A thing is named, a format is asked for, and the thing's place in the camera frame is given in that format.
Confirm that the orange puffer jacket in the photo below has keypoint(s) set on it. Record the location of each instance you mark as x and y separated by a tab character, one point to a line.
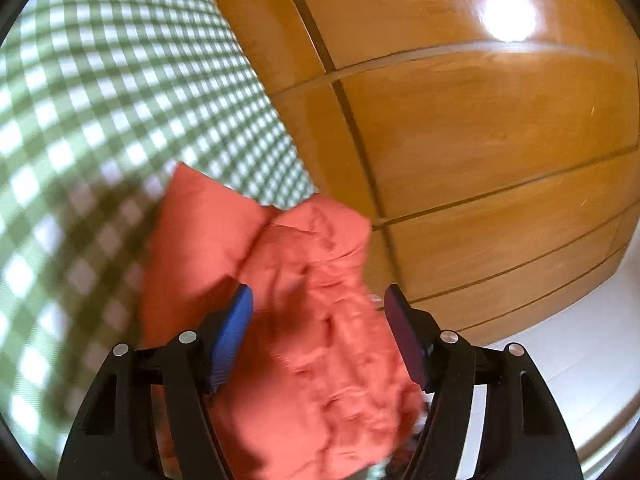
310	310

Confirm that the green checked bed sheet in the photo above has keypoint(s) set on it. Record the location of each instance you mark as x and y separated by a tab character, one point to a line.
100	110

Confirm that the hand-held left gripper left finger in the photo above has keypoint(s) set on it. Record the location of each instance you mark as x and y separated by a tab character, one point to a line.
232	335

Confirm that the wooden wardrobe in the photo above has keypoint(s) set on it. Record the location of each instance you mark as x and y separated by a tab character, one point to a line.
450	135

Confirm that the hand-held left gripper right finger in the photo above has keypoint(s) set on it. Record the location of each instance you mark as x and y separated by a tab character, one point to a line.
405	340

